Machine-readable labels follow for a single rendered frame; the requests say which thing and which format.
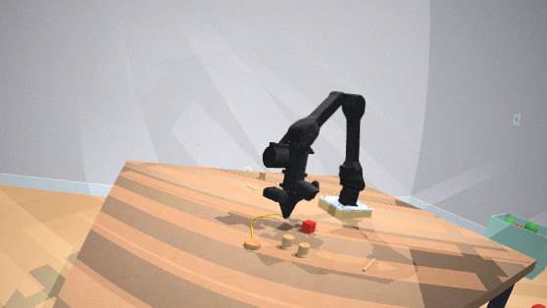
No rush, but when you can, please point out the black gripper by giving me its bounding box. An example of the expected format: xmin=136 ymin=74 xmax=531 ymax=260
xmin=262 ymin=168 xmax=308 ymax=220

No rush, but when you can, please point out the red cube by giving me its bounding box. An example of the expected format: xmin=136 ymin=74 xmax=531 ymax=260
xmin=301 ymin=220 xmax=317 ymax=233

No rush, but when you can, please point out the round wooden button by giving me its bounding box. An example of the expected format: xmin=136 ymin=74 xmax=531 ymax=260
xmin=244 ymin=238 xmax=262 ymax=250

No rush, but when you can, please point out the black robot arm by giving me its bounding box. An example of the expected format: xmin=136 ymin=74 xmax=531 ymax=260
xmin=263 ymin=91 xmax=366 ymax=207

